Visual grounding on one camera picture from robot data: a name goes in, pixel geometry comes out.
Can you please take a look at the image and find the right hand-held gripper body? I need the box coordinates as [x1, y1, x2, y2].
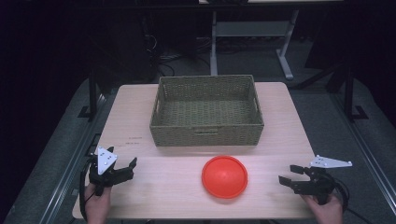
[293, 154, 354, 206]

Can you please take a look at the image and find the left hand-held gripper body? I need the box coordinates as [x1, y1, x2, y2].
[88, 146, 127, 197]

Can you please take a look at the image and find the red plastic plate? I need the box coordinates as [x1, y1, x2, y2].
[201, 155, 249, 200]

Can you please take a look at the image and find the green woven basket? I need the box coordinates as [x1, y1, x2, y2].
[148, 74, 265, 147]

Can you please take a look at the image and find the person's right hand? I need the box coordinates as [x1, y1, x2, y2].
[300, 192, 344, 224]

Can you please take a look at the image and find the person's left hand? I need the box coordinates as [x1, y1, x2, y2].
[84, 182, 113, 224]

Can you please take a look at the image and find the black table clamp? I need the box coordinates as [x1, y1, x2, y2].
[85, 133, 102, 157]

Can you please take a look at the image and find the black metal stand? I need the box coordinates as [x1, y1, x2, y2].
[77, 68, 101, 121]
[343, 65, 370, 123]

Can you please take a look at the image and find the black cable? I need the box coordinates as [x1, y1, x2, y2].
[78, 157, 96, 222]
[323, 172, 375, 224]

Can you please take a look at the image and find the aluminium floor rail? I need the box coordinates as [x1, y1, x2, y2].
[38, 92, 108, 224]
[329, 91, 396, 217]

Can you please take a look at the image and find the bundle of floor cables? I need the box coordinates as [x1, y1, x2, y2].
[141, 32, 213, 78]

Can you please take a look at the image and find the grey metal desk frame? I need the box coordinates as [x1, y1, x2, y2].
[209, 8, 301, 81]

